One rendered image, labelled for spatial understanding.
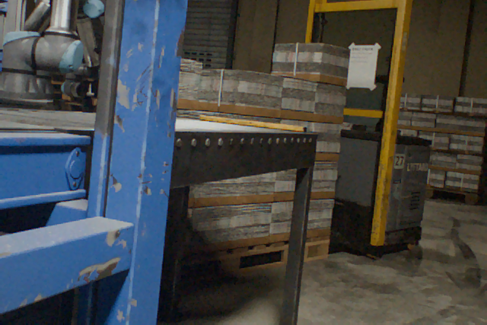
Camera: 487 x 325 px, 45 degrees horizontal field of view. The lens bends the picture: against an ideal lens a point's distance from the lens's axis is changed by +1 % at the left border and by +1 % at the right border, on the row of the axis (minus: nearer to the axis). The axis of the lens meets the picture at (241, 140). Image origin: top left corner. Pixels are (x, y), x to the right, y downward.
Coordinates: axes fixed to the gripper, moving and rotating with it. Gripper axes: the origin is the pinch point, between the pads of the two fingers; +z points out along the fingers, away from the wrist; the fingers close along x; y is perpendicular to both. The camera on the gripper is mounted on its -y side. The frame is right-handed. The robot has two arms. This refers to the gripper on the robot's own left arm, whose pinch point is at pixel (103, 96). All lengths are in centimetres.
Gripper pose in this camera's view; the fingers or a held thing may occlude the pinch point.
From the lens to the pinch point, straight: 294.2
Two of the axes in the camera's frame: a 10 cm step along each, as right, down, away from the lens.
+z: 7.1, 1.1, -6.9
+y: 1.0, -9.9, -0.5
